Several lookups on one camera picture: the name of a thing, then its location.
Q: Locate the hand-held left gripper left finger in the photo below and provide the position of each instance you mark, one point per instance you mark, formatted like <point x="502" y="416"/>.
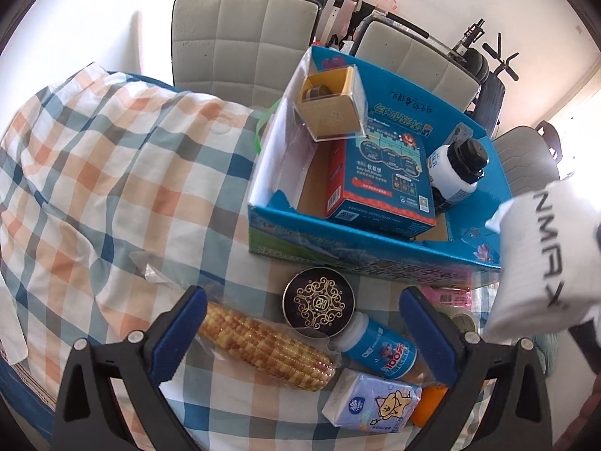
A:
<point x="177" y="338"/>

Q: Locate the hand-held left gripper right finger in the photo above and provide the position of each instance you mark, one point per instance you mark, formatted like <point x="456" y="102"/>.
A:
<point x="428" y="338"/>

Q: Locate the small blue bottle white cap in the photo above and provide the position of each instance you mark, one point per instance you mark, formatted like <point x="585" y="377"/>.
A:
<point x="380" y="347"/>

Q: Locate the white and blue tissue pack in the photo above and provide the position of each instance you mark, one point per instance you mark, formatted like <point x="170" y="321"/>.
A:
<point x="371" y="399"/>

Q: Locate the corn cob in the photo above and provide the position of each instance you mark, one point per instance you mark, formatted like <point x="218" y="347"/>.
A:
<point x="267" y="347"/>

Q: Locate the blue cardboard box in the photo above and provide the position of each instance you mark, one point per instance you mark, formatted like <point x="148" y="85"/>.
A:
<point x="366" y="253"/>

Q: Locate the round black tin gold ornament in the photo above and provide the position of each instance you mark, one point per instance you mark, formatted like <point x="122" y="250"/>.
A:
<point x="320" y="301"/>

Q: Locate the clear tape roll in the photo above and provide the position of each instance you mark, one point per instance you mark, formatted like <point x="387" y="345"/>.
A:
<point x="465" y="323"/>

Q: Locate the pink packet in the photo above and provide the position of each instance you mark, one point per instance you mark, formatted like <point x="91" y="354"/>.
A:
<point x="448" y="298"/>

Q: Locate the orange packet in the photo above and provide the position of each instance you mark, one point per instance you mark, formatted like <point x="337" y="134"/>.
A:
<point x="427" y="406"/>

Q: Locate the grey quilted chair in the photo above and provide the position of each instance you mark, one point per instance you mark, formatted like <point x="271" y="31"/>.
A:
<point x="413" y="63"/>
<point x="526" y="159"/>
<point x="239" y="42"/>

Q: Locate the white bottle with black cap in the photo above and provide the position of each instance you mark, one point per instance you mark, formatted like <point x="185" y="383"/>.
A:
<point x="453" y="176"/>

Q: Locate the dark chair back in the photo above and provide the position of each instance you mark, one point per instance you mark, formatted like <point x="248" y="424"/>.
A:
<point x="551" y="138"/>

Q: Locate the teal snack box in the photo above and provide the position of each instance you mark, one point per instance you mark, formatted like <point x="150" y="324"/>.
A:
<point x="380" y="183"/>

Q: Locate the black weight bench machine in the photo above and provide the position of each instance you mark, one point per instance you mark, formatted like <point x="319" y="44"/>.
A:
<point x="490" y="94"/>

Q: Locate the checkered tablecloth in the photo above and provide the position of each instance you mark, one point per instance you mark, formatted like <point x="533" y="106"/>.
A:
<point x="117" y="174"/>

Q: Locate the yellow box in clear case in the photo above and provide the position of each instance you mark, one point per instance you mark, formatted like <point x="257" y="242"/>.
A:
<point x="331" y="112"/>

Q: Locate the pink clothes hanger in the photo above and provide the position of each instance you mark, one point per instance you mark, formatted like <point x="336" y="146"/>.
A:
<point x="387" y="3"/>

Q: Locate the white rack frame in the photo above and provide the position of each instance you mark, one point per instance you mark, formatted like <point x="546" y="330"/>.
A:
<point x="345" y="0"/>

